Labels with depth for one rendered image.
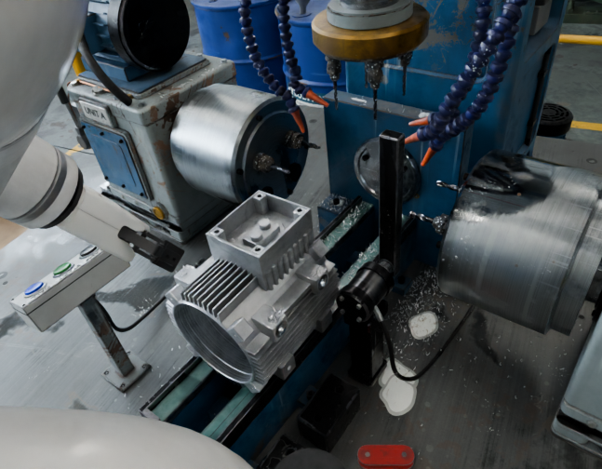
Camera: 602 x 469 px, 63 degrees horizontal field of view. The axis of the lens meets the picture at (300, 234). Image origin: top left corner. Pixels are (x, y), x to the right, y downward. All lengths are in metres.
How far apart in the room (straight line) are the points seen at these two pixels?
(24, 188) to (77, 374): 0.64
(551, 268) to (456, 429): 0.32
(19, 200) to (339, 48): 0.48
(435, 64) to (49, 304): 0.79
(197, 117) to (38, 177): 0.57
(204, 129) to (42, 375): 0.58
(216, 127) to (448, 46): 0.46
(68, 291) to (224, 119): 0.42
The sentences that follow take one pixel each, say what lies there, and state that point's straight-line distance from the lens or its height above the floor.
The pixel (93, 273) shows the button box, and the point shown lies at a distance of 0.86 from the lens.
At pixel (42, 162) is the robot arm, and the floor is 1.36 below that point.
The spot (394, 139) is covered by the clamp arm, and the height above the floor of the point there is 1.25.
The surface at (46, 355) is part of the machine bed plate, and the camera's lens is 1.15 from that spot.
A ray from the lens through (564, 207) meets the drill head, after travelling 0.73.
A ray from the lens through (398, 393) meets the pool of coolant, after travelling 0.91.
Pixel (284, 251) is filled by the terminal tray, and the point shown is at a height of 1.12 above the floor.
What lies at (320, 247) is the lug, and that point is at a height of 1.08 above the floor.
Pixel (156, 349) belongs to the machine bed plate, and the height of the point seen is 0.80.
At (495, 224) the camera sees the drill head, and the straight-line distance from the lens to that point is 0.72.
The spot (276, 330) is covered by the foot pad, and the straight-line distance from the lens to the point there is 0.67.
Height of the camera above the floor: 1.58
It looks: 40 degrees down
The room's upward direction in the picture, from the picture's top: 8 degrees counter-clockwise
